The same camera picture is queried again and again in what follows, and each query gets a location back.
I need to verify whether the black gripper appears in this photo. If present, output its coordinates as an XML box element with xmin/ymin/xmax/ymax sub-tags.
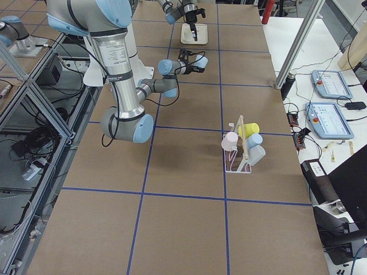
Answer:
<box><xmin>184</xmin><ymin>7</ymin><xmax>206</xmax><ymax>41</ymax></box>
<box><xmin>178</xmin><ymin>51</ymin><xmax>205</xmax><ymax>74</ymax></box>

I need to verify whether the pink plastic cup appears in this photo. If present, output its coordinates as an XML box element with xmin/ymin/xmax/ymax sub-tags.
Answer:
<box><xmin>221</xmin><ymin>132</ymin><xmax>238</xmax><ymax>152</ymax></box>

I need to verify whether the yellow plastic cup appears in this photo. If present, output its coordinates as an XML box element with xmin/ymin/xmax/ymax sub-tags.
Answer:
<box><xmin>237</xmin><ymin>123</ymin><xmax>260</xmax><ymax>138</ymax></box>

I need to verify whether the light blue plastic cup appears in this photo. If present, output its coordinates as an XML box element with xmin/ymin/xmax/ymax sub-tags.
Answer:
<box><xmin>246</xmin><ymin>133</ymin><xmax>263</xmax><ymax>149</ymax></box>

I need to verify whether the grey plastic cup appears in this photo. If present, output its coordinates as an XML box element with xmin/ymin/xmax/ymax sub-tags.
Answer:
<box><xmin>248</xmin><ymin>145</ymin><xmax>266</xmax><ymax>166</ymax></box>

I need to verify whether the cream plastic cup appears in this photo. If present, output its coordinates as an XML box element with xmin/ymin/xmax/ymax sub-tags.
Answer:
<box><xmin>183</xmin><ymin>29</ymin><xmax>193</xmax><ymax>43</ymax></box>

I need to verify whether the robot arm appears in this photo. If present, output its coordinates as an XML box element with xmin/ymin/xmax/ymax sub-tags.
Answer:
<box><xmin>158</xmin><ymin>0</ymin><xmax>206</xmax><ymax>41</ymax></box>
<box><xmin>46</xmin><ymin>1</ymin><xmax>208</xmax><ymax>143</ymax></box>

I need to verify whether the cream plastic tray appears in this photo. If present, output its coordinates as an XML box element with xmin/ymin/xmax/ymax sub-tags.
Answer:
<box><xmin>179</xmin><ymin>23</ymin><xmax>209</xmax><ymax>45</ymax></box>

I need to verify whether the red fire extinguisher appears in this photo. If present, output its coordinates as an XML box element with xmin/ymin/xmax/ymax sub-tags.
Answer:
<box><xmin>261</xmin><ymin>0</ymin><xmax>275</xmax><ymax>25</ymax></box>

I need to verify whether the black water bottle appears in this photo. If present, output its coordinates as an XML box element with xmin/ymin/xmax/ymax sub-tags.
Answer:
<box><xmin>280</xmin><ymin>70</ymin><xmax>296</xmax><ymax>101</ymax></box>

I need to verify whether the far blue teach pendant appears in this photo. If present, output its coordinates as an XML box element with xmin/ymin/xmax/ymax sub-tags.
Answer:
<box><xmin>311</xmin><ymin>70</ymin><xmax>353</xmax><ymax>100</ymax></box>

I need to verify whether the blue teach pendant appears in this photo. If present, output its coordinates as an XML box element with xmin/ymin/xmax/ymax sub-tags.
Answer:
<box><xmin>311</xmin><ymin>70</ymin><xmax>353</xmax><ymax>100</ymax></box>
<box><xmin>305</xmin><ymin>102</ymin><xmax>354</xmax><ymax>140</ymax></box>

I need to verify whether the near blue teach pendant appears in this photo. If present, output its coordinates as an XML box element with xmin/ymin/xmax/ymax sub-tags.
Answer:
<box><xmin>305</xmin><ymin>102</ymin><xmax>354</xmax><ymax>140</ymax></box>

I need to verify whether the black braided right cable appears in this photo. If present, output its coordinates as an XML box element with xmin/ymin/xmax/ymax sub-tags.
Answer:
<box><xmin>143</xmin><ymin>50</ymin><xmax>206</xmax><ymax>107</ymax></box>

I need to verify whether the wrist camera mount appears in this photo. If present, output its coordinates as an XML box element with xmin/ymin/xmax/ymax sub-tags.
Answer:
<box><xmin>178</xmin><ymin>49</ymin><xmax>194</xmax><ymax>62</ymax></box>

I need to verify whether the white wire cup rack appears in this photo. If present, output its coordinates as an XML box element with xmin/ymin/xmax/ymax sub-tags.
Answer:
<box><xmin>222</xmin><ymin>115</ymin><xmax>252</xmax><ymax>174</ymax></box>

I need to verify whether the aluminium frame post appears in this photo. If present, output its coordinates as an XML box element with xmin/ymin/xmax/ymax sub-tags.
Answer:
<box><xmin>275</xmin><ymin>0</ymin><xmax>325</xmax><ymax>89</ymax></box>

